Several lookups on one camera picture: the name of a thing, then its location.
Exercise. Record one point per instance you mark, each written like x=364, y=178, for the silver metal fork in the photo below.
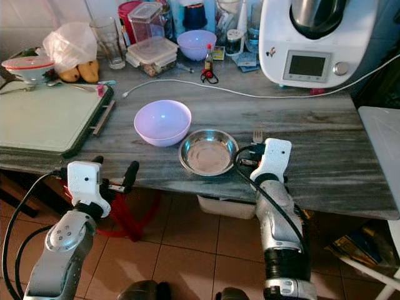
x=257, y=136

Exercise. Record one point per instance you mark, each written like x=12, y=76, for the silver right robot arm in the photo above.
x=284, y=231

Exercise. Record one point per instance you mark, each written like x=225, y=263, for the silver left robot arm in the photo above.
x=64, y=250

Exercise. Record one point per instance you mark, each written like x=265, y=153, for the red plastic stool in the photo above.
x=131, y=215

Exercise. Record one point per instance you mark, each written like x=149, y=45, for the stainless steel bowl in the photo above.
x=208, y=155

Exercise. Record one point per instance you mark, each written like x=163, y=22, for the large lilac plastic bowl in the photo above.
x=162, y=122

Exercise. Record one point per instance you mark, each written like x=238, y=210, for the white plastic box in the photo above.
x=225, y=207

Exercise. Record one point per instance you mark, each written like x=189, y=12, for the green framed serving tray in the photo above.
x=47, y=119

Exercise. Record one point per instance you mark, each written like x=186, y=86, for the orange fruit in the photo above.
x=69, y=75
x=89, y=71

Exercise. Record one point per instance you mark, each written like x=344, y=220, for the blue paper cards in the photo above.
x=247, y=60

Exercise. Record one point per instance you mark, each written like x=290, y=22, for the metal spoon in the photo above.
x=31, y=87

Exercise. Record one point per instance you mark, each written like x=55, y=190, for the small dark sauce bottle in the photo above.
x=208, y=58

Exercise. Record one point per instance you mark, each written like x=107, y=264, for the dark left robot foot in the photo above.
x=142, y=290

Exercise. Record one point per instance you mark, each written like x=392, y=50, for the dark robot foot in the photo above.
x=142, y=290
x=232, y=294

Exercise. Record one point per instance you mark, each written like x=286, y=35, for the white bowl with red rim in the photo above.
x=28, y=69

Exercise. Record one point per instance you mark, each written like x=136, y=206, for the clear drinking glass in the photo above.
x=111, y=42

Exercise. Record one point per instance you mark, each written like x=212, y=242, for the flat clear lidded containers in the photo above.
x=152, y=55

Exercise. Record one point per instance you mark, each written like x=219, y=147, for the white plastic bag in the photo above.
x=69, y=45

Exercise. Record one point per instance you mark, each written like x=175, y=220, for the white kitchen food processor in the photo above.
x=312, y=50

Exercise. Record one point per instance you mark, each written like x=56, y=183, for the small lilac plastic bowl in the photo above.
x=196, y=44

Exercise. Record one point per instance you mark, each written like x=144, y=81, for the stack of books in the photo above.
x=359, y=245

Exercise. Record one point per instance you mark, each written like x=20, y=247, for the red plastic canister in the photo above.
x=125, y=20

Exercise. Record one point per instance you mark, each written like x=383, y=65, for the dark right robot foot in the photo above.
x=232, y=294

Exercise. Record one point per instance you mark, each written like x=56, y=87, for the tall clear plastic container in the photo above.
x=148, y=22

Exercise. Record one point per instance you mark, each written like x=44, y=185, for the dark blue cup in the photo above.
x=194, y=16

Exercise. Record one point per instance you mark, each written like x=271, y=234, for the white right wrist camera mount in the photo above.
x=274, y=156

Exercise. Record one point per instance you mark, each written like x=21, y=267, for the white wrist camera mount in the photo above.
x=274, y=156
x=86, y=184

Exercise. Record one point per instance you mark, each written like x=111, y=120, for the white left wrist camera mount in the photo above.
x=86, y=184

